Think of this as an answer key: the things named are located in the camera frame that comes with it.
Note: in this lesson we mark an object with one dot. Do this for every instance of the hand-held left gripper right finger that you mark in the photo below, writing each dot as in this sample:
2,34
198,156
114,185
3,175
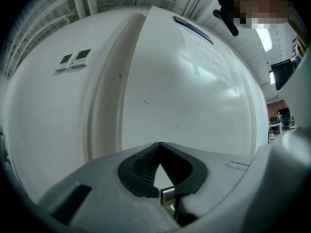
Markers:
218,173

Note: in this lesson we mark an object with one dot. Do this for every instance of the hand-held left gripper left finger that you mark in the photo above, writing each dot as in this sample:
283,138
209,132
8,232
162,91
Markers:
116,210

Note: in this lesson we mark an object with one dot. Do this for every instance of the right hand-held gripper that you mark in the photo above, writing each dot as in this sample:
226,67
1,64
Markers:
291,166

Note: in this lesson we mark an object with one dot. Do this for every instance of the white door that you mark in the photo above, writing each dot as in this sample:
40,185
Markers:
182,105

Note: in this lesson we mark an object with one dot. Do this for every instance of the white office desk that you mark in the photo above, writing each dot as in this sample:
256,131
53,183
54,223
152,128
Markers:
274,124

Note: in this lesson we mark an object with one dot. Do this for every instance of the black office chair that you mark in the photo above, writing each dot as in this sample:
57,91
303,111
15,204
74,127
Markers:
288,120

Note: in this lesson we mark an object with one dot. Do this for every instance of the long ceiling light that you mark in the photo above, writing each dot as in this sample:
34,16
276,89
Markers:
264,40
272,78

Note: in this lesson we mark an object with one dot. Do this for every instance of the translucent paper notice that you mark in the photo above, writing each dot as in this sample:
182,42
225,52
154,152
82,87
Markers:
211,59

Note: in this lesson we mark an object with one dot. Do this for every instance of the person's mustard jacket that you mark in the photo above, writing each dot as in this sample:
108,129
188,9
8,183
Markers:
302,40

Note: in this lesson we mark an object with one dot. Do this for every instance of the person's head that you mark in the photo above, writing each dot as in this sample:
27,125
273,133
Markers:
262,1

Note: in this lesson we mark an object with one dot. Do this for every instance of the white wall control panel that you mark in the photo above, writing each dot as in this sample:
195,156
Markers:
64,62
81,57

